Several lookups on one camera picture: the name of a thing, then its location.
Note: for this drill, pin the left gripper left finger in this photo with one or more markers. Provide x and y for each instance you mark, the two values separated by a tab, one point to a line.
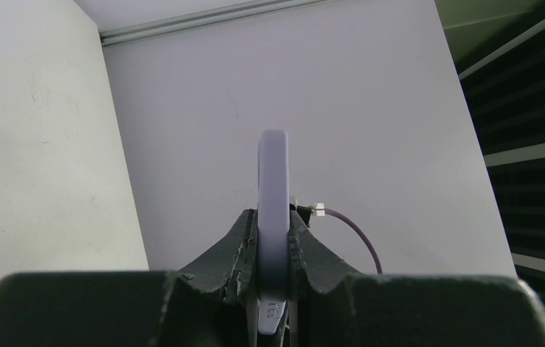
195	306

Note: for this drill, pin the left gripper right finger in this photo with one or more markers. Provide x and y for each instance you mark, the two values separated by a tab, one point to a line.
339	306

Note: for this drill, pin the lavender phone case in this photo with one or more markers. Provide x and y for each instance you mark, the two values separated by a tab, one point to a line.
273	225

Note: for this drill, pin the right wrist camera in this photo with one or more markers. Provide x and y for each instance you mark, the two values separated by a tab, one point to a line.
306	213

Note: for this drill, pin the right aluminium frame rail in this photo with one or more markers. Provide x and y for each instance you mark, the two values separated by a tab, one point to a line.
194	20

